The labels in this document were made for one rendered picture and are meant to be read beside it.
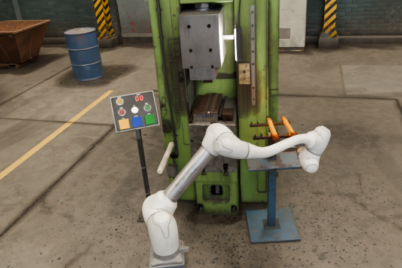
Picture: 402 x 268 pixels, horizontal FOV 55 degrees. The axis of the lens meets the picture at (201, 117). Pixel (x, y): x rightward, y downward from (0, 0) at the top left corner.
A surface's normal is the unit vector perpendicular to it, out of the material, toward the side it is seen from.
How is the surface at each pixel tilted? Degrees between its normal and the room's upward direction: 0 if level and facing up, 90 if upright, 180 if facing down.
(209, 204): 90
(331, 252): 0
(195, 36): 90
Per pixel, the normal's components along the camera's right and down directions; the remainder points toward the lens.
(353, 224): -0.07, -0.91
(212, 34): -0.15, 0.43
